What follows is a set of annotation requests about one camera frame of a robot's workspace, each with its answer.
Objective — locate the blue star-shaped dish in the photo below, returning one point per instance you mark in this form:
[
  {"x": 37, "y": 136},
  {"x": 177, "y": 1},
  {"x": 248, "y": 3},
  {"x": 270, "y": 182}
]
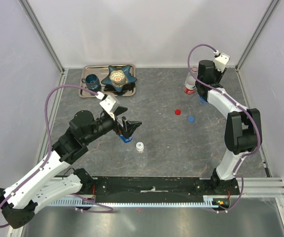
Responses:
[{"x": 126, "y": 70}]

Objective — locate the clear small bottle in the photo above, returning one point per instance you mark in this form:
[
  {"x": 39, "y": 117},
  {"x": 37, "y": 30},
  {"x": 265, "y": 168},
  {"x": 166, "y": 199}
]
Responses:
[{"x": 141, "y": 158}]

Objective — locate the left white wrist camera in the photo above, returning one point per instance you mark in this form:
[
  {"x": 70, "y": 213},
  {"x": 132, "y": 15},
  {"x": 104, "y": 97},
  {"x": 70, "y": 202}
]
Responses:
[{"x": 109, "y": 105}]

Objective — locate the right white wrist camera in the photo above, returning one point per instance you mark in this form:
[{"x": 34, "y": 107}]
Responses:
[{"x": 220, "y": 60}]

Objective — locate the white QR bottle cap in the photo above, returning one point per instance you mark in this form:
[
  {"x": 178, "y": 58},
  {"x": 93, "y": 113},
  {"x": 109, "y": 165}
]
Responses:
[{"x": 140, "y": 146}]

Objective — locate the red bottle cap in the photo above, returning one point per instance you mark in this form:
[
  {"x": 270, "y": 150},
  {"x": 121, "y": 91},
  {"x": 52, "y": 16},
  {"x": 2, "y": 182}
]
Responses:
[{"x": 178, "y": 112}]

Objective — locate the slotted cable duct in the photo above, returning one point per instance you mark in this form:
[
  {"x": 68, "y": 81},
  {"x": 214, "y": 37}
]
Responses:
[{"x": 72, "y": 201}]

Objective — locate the metal tray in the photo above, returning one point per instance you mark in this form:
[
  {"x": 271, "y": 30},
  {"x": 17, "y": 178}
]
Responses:
[{"x": 102, "y": 72}]

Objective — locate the small patterned bowl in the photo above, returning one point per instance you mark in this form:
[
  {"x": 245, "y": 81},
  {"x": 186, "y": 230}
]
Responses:
[{"x": 118, "y": 77}]

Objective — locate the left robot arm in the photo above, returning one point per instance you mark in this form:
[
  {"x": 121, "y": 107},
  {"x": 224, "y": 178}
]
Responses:
[{"x": 21, "y": 201}]

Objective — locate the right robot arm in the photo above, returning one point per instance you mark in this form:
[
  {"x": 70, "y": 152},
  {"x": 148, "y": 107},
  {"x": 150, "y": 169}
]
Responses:
[{"x": 242, "y": 132}]

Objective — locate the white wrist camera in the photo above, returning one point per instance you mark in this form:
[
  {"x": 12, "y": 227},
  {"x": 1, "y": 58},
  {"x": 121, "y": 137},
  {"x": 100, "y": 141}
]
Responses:
[
  {"x": 220, "y": 60},
  {"x": 109, "y": 105}
]

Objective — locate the blue cap water bottle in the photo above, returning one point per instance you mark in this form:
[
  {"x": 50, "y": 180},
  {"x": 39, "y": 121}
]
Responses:
[{"x": 202, "y": 101}]

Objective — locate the blue label small bottle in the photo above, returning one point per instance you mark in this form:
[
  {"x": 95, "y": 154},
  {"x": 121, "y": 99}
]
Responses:
[{"x": 126, "y": 140}]

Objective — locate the blue bottle cap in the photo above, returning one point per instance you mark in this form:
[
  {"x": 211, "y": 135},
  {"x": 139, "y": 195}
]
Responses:
[{"x": 191, "y": 119}]

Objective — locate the red label water bottle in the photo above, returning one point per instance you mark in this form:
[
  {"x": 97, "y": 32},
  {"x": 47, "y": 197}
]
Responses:
[{"x": 189, "y": 86}]

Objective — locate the blue ceramic cup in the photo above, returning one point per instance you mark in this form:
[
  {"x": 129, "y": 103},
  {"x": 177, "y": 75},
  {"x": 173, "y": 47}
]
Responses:
[{"x": 92, "y": 83}]

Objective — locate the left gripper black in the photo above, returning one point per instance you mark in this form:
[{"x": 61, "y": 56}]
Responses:
[{"x": 128, "y": 128}]

